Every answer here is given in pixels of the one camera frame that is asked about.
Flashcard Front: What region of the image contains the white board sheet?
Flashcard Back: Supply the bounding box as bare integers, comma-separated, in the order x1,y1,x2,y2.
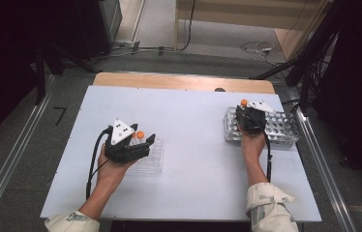
40,85,322,223

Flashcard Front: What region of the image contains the left hand-held gripper black cable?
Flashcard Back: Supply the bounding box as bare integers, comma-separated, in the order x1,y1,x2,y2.
85,125,114,201

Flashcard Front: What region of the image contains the light wooden furniture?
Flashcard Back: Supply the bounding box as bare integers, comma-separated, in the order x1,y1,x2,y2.
173,0,332,62

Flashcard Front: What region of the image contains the grey floor cable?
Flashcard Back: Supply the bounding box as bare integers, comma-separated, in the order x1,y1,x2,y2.
88,44,177,61

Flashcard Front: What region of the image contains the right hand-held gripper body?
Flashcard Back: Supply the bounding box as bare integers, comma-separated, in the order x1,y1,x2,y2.
238,101,275,134

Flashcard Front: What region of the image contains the black metal stand with cables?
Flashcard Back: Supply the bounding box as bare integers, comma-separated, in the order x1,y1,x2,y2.
250,0,342,110

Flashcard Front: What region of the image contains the hand-held gripper black cable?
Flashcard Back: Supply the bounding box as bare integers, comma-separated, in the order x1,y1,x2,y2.
85,125,114,201
262,131,274,183

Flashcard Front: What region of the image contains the person's left hand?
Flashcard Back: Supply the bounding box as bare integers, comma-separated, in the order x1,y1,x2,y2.
96,143,138,193

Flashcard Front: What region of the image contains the person's right hand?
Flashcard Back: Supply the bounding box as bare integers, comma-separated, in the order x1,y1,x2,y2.
240,127,267,163

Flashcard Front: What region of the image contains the right hand-held gripper black cable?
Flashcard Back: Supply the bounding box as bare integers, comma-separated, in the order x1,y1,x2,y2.
262,131,274,183

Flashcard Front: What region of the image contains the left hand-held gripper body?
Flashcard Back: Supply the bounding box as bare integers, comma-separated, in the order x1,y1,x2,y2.
105,118,144,163

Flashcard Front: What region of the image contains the white coiled cable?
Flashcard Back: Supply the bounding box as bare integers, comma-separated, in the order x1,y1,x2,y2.
240,41,287,67

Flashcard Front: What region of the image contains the hanging black cable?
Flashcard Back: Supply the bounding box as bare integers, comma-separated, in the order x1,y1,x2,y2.
175,0,196,52

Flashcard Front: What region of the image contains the black cabinet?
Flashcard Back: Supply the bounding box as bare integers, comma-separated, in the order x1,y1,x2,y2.
75,0,123,61

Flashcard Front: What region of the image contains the clear plastic tube rack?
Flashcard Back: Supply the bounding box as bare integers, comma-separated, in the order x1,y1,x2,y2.
127,134,165,175

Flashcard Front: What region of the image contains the aluminium floor rail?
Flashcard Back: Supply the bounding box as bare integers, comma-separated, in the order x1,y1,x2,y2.
0,75,57,232
293,105,357,232

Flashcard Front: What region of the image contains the perforated metal tube rack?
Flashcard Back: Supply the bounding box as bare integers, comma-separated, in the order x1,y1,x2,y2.
223,106,301,148

